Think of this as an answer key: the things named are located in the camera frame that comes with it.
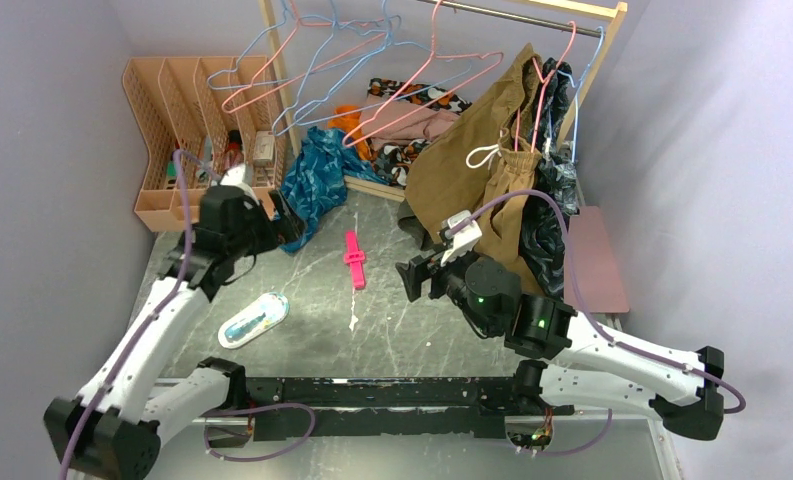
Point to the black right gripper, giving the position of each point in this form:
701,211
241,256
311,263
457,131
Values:
420,271

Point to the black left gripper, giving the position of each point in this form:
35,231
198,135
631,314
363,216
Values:
287,227

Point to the blue leaf-print shorts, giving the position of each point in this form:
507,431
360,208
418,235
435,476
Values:
314,184

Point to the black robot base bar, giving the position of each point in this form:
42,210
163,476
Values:
286,407

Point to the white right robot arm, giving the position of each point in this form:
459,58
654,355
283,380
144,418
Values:
566,359

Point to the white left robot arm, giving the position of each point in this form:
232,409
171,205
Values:
113,428

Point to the brown hanging shorts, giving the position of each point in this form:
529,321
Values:
488,152

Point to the olive green garment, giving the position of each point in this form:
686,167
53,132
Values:
409,223

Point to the pink plastic clip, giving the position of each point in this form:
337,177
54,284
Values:
354,258

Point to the toothbrush blister pack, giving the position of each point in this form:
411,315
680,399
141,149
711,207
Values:
264,313

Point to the black orange patterned garment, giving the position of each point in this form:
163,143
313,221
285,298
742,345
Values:
392,161

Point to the peach plastic desk organizer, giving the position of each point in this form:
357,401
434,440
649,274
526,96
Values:
201,104

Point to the pink folded garment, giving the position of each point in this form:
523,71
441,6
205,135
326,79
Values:
403,121

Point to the dark patterned hanging garment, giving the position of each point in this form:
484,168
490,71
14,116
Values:
541,244

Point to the pink mat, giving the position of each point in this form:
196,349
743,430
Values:
596,267

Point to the wooden clothes rack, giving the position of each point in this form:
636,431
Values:
316,56

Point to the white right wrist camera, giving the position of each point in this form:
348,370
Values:
460,233

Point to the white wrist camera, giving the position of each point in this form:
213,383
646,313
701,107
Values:
241,177
460,233

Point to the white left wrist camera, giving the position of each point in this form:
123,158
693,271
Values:
241,177

